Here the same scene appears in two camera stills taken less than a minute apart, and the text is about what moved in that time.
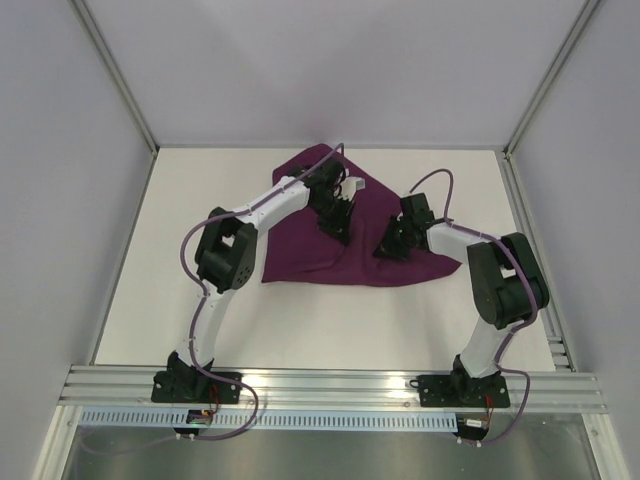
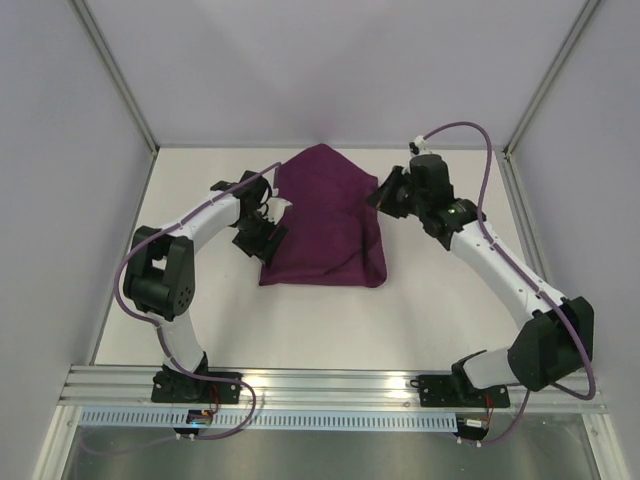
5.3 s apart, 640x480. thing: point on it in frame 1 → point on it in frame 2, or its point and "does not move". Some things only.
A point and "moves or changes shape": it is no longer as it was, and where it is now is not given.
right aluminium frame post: (586, 13) does not move
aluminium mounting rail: (130, 389) does not move
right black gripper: (395, 240) → (392, 191)
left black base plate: (193, 387) does not move
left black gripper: (340, 227) → (262, 248)
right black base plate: (459, 390) does not move
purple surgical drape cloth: (295, 250) moves or changes shape
